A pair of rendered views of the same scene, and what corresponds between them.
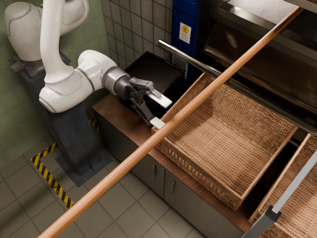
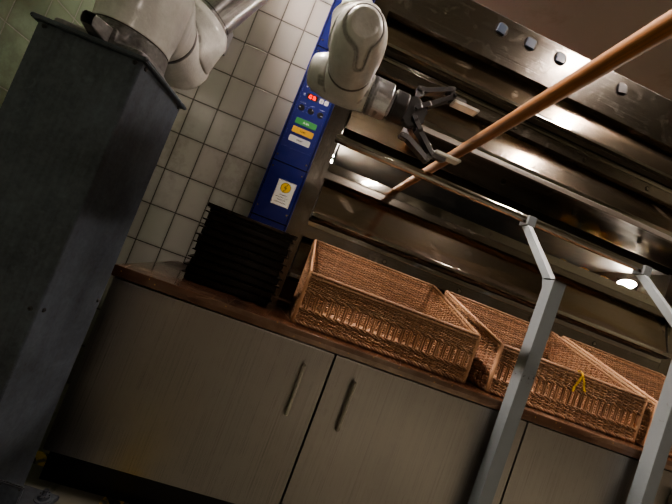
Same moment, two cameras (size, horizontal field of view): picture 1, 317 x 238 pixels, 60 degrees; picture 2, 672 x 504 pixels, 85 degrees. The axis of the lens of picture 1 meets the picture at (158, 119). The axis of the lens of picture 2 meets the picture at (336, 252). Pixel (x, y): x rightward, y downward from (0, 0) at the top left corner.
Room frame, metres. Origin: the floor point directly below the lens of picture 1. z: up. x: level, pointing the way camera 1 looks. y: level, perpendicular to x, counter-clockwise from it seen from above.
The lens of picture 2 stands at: (0.10, 0.79, 0.75)
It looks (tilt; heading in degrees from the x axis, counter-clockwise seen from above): 3 degrees up; 311
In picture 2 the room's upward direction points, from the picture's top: 21 degrees clockwise
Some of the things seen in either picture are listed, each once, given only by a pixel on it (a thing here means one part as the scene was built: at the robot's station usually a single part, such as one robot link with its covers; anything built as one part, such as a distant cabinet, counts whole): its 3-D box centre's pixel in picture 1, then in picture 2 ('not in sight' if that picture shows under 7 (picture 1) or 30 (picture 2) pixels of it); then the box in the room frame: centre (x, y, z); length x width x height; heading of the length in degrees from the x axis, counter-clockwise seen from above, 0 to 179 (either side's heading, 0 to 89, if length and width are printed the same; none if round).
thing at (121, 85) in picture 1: (131, 91); (407, 111); (0.65, 0.09, 1.19); 0.09 x 0.07 x 0.08; 47
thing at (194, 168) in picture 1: (221, 132); (377, 299); (0.80, -0.32, 0.72); 0.56 x 0.49 x 0.28; 47
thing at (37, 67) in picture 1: (33, 57); (121, 49); (1.02, 0.59, 1.03); 0.22 x 0.18 x 0.06; 134
